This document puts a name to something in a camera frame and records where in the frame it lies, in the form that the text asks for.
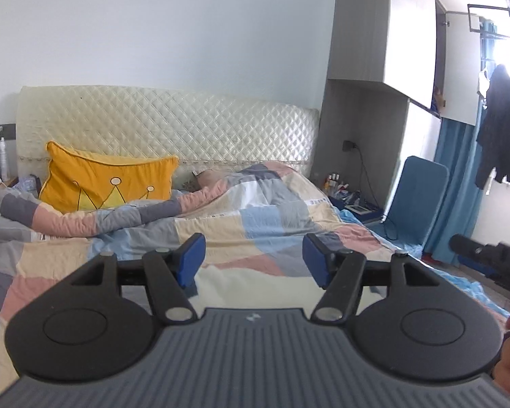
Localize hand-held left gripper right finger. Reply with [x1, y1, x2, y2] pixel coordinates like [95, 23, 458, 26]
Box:
[302, 233, 443, 324]

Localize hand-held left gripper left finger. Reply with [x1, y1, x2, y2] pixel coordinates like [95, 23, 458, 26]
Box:
[70, 233, 207, 326]

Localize dark hanging clothes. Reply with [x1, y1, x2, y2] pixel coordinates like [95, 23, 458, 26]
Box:
[475, 63, 510, 190]

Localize light blue bed sheet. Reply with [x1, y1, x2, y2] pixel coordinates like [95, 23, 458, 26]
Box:
[340, 210, 510, 321]

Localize bedside table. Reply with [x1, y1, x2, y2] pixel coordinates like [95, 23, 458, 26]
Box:
[323, 189, 385, 227]

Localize patchwork checked quilt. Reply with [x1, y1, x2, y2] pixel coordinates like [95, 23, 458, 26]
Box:
[0, 160, 413, 375]

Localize blue curtain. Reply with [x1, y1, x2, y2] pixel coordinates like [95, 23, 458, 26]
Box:
[423, 19, 500, 266]

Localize group of small bottles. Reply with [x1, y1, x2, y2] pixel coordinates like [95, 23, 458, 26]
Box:
[325, 172, 351, 193]

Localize blue chair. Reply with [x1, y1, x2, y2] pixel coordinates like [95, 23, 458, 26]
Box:
[381, 155, 450, 251]

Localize yellow crown-print pillow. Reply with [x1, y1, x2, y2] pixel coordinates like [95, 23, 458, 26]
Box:
[38, 141, 180, 213]

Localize cream quilted headboard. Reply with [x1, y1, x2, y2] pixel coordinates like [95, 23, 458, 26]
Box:
[16, 86, 320, 181]

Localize white wardrobe door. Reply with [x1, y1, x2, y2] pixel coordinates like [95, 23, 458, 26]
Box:
[436, 0, 486, 127]

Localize black charger cable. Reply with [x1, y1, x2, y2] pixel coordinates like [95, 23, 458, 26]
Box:
[356, 147, 398, 241]

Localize grey white wall cabinet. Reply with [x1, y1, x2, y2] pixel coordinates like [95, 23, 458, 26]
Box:
[312, 0, 438, 217]

